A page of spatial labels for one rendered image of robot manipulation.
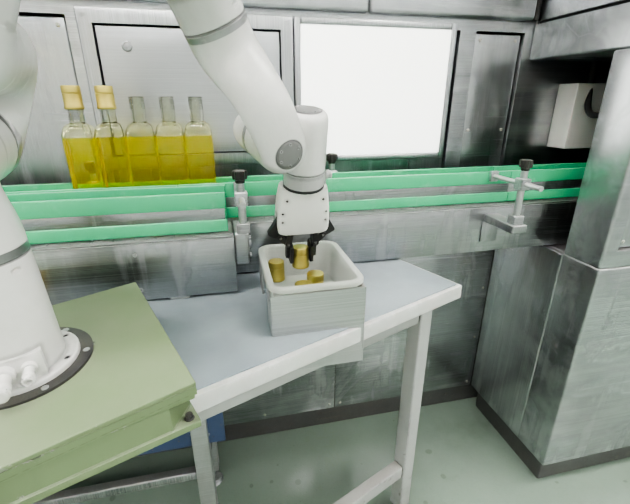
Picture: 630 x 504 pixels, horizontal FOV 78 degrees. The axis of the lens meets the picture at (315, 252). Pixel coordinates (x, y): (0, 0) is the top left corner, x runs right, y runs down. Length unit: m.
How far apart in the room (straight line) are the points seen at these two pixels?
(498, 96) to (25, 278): 1.21
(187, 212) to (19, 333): 0.38
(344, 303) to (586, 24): 0.90
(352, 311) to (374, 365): 0.76
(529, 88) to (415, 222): 0.58
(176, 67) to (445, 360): 1.28
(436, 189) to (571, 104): 0.53
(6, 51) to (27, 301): 0.26
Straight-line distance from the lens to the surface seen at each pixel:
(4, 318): 0.56
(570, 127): 1.41
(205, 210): 0.81
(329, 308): 0.69
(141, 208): 0.82
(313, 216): 0.74
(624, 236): 1.20
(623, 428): 1.63
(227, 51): 0.56
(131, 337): 0.62
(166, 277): 0.84
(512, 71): 1.36
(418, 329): 0.96
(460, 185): 1.07
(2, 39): 0.51
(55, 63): 1.14
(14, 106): 0.61
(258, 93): 0.55
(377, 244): 0.99
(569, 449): 1.54
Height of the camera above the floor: 1.13
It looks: 21 degrees down
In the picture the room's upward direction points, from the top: straight up
